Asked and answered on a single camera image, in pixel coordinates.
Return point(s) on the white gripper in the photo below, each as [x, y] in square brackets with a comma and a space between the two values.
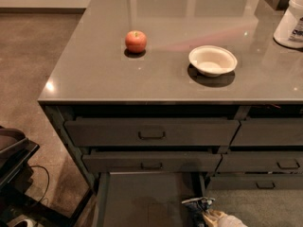
[233, 221]

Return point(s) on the blue chip bag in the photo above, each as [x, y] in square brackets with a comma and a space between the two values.
[196, 207]

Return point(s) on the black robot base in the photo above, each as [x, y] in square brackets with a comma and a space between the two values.
[15, 151]

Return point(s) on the bottom right drawer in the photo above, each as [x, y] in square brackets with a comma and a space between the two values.
[256, 181]

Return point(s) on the middle right drawer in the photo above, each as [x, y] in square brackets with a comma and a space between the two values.
[273, 161]

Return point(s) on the open bottom left drawer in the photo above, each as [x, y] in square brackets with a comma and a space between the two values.
[146, 199]

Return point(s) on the middle left drawer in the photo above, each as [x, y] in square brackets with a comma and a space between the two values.
[151, 161]

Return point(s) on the grey counter cabinet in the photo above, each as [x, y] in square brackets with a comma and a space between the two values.
[98, 77]

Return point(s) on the top left drawer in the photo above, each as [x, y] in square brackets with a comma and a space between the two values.
[150, 132]

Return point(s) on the white paper bowl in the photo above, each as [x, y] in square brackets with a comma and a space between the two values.
[212, 61]

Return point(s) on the red apple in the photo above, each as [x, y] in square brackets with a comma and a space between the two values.
[136, 41]

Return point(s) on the white plastic canister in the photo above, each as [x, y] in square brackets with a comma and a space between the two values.
[289, 32]

